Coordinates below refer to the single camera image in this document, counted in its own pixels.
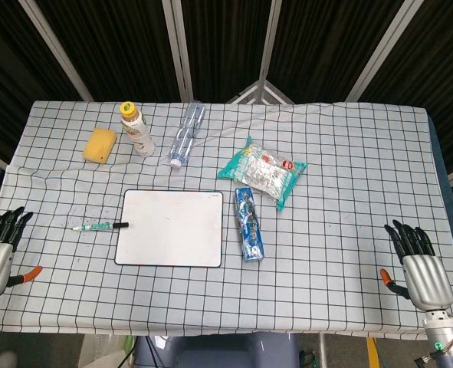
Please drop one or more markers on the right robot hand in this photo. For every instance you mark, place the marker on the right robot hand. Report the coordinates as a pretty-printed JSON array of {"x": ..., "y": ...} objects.
[{"x": 427, "y": 276}]

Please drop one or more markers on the green whiteboard marker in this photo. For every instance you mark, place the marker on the green whiteboard marker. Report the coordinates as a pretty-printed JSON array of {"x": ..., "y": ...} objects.
[{"x": 99, "y": 226}]

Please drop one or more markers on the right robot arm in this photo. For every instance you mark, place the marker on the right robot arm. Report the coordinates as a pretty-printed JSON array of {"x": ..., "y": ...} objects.
[{"x": 444, "y": 337}]

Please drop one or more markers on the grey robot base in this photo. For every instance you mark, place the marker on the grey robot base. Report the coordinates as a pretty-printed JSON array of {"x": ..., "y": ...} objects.
[{"x": 214, "y": 350}]

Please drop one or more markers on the checkered white tablecloth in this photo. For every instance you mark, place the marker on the checkered white tablecloth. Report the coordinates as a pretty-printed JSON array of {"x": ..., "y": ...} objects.
[{"x": 325, "y": 249}]

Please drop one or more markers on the yellow sponge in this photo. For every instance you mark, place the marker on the yellow sponge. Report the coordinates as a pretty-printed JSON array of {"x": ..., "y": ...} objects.
[{"x": 99, "y": 145}]

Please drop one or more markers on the blue cookie pack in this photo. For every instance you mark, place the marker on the blue cookie pack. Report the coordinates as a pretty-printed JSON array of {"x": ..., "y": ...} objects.
[{"x": 249, "y": 226}]

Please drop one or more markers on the teal snack bag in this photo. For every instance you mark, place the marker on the teal snack bag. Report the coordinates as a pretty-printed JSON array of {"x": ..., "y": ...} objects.
[{"x": 262, "y": 172}]

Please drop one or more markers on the yellow capped drink bottle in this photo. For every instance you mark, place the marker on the yellow capped drink bottle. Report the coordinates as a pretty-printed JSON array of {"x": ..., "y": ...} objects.
[{"x": 136, "y": 130}]

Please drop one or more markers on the clear plastic water bottle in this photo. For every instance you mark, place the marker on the clear plastic water bottle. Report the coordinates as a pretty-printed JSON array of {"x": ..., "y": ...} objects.
[{"x": 188, "y": 134}]

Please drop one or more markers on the black folding screen panel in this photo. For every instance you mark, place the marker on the black folding screen panel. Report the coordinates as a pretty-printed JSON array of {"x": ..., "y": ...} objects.
[{"x": 126, "y": 50}]

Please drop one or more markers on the white dry-erase board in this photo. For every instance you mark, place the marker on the white dry-erase board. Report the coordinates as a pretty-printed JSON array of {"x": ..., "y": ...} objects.
[{"x": 170, "y": 228}]

